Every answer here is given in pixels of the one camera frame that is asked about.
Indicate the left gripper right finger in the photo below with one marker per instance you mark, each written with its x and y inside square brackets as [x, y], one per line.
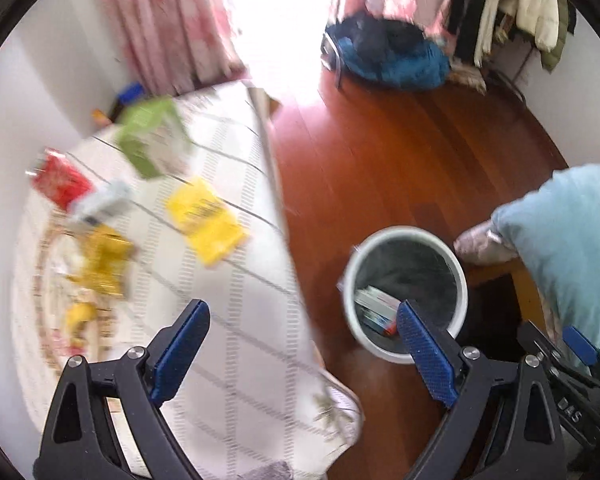
[501, 421]

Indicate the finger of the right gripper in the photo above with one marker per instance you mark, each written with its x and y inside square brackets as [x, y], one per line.
[580, 346]

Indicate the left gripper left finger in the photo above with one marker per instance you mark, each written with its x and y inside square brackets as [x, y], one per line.
[79, 440]

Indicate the yellow snack bag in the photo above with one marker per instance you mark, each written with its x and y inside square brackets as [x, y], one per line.
[105, 254]

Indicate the white blue carton box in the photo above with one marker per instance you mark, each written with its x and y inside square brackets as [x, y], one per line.
[99, 206]

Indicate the yellow cigarette pack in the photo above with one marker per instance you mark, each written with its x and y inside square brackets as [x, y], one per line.
[209, 227]

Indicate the red cola can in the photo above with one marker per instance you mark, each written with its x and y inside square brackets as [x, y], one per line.
[58, 180]

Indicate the green white tissue box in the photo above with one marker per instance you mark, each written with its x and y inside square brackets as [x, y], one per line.
[154, 139]

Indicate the white round trash bin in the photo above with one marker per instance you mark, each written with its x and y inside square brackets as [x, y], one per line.
[409, 264]

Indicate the yellow lemon peel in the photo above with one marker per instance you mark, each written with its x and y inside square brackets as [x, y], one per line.
[77, 317]

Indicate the light blue blanket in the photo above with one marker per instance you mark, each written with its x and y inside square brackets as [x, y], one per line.
[555, 230]

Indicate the white blue box in bin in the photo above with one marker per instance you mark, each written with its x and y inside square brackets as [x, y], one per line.
[378, 310]

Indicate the patterned white tablecloth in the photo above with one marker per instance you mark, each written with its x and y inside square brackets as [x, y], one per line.
[255, 393]

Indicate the blue clothes pile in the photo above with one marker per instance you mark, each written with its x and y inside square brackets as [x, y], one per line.
[390, 53]

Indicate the hanging clothes rack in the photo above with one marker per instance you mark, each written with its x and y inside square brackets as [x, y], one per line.
[479, 25]

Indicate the pink floral curtain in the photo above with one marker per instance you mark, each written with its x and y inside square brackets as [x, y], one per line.
[175, 46]

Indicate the black metal chair frame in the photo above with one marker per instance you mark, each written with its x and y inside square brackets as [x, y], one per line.
[331, 58]

